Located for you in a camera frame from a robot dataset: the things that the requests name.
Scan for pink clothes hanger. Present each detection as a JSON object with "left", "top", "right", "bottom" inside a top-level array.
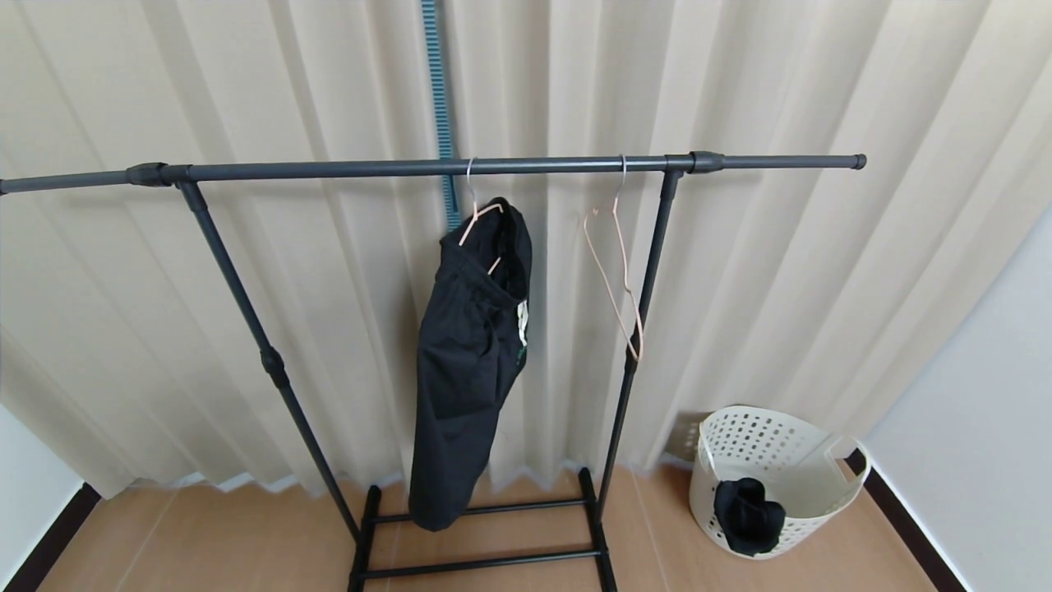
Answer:
[
  {"left": 458, "top": 158, "right": 506, "bottom": 276},
  {"left": 584, "top": 156, "right": 644, "bottom": 363}
]

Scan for black shorts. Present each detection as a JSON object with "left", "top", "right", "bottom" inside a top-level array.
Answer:
[{"left": 408, "top": 197, "right": 533, "bottom": 532}]

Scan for black garment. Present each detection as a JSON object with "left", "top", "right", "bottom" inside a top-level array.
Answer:
[{"left": 713, "top": 477, "right": 786, "bottom": 557}]

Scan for black clothes rack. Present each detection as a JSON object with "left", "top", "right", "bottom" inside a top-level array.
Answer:
[{"left": 0, "top": 152, "right": 868, "bottom": 592}]

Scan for white laundry basket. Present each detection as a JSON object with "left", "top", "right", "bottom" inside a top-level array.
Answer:
[{"left": 689, "top": 405, "right": 870, "bottom": 560}]

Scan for window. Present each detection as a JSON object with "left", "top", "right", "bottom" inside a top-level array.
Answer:
[{"left": 419, "top": 0, "right": 463, "bottom": 233}]

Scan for beige curtain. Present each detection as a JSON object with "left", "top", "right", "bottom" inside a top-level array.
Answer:
[
  {"left": 442, "top": 0, "right": 1052, "bottom": 494},
  {"left": 0, "top": 0, "right": 461, "bottom": 498}
]

